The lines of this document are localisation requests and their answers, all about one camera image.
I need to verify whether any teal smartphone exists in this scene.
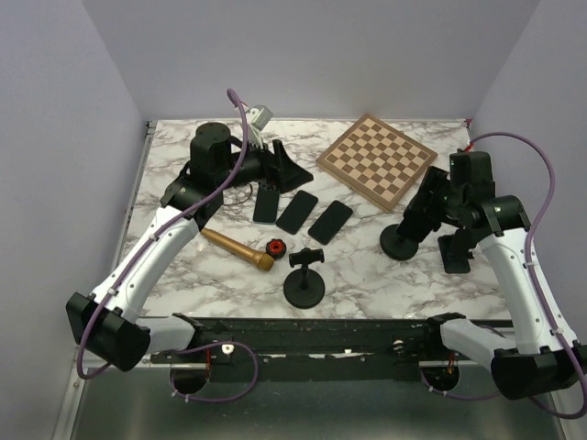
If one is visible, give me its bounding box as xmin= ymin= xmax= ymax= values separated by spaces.
xmin=252 ymin=183 xmax=280 ymax=225

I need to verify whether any black round-base phone stand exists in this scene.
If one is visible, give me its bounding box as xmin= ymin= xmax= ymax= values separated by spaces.
xmin=283 ymin=247 xmax=326 ymax=310

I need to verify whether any black folding phone stand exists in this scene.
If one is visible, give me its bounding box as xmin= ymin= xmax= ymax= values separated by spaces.
xmin=437 ymin=229 xmax=475 ymax=274

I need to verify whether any black front table rail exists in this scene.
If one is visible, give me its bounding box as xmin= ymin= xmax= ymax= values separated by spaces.
xmin=150 ymin=315 xmax=515 ymax=381

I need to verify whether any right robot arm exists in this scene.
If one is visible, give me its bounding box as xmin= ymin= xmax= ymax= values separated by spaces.
xmin=421 ymin=151 xmax=586 ymax=400

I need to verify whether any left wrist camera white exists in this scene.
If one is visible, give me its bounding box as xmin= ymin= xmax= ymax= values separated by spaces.
xmin=246 ymin=105 xmax=273 ymax=148

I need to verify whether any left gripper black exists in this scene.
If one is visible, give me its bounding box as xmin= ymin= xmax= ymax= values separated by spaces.
xmin=216 ymin=134 xmax=314 ymax=194

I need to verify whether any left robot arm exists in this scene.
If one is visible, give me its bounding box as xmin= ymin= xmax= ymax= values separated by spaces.
xmin=65 ymin=122 xmax=313 ymax=371

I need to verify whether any black back round-base stand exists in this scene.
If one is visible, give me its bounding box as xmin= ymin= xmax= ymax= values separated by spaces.
xmin=380 ymin=224 xmax=418 ymax=261

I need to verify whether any black phone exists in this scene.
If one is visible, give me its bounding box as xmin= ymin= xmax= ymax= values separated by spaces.
xmin=276 ymin=190 xmax=318 ymax=235
xmin=397 ymin=166 xmax=449 ymax=243
xmin=308 ymin=201 xmax=353 ymax=246

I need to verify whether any wooden chessboard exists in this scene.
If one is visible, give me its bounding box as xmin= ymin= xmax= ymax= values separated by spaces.
xmin=316 ymin=114 xmax=437 ymax=213

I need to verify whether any black red knob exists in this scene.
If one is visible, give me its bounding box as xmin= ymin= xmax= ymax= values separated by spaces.
xmin=265 ymin=238 xmax=287 ymax=259

